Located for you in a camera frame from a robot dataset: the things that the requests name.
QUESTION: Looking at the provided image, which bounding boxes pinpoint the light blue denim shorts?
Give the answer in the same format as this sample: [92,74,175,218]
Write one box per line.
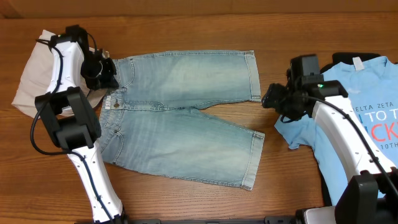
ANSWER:
[97,50,265,190]

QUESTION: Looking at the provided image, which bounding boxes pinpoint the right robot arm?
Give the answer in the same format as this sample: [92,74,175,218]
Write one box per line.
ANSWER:
[262,53,397,223]

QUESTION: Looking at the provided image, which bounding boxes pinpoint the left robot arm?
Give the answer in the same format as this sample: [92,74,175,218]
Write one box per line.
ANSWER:
[33,25,129,223]

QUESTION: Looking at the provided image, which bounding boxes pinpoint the black garment under pile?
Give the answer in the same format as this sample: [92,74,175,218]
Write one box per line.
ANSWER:
[320,52,381,73]

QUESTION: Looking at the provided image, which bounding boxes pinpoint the folded beige shorts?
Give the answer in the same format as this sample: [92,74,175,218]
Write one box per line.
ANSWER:
[12,30,106,118]

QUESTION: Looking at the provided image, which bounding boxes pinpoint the light blue printed t-shirt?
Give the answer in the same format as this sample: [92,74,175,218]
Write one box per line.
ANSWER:
[274,56,397,206]

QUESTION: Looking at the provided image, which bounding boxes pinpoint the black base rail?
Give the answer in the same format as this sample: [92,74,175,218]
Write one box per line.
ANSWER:
[104,216,304,224]

